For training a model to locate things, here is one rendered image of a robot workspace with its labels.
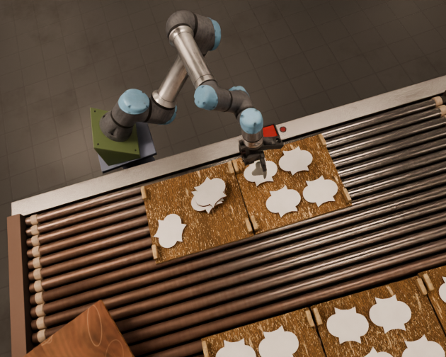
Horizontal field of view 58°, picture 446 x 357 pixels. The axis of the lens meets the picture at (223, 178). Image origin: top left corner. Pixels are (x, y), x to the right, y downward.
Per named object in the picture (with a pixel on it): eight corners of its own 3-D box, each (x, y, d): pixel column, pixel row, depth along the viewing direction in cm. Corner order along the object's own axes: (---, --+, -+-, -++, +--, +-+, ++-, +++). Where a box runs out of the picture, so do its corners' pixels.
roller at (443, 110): (30, 229, 180) (24, 226, 176) (445, 107, 183) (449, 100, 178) (31, 239, 178) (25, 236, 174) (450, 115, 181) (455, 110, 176)
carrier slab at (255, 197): (231, 161, 178) (231, 160, 177) (320, 135, 179) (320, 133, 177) (255, 235, 163) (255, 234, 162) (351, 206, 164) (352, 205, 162)
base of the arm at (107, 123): (94, 115, 182) (103, 102, 176) (122, 113, 193) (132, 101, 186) (106, 143, 179) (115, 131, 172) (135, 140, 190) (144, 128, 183)
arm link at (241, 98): (225, 81, 137) (237, 105, 132) (248, 86, 144) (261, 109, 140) (213, 96, 142) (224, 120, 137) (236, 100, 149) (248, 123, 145)
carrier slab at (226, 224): (141, 188, 178) (141, 186, 176) (231, 162, 178) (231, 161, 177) (156, 264, 163) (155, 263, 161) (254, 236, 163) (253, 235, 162)
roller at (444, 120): (31, 239, 178) (25, 236, 174) (450, 116, 180) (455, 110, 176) (32, 250, 176) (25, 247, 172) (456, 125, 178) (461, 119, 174)
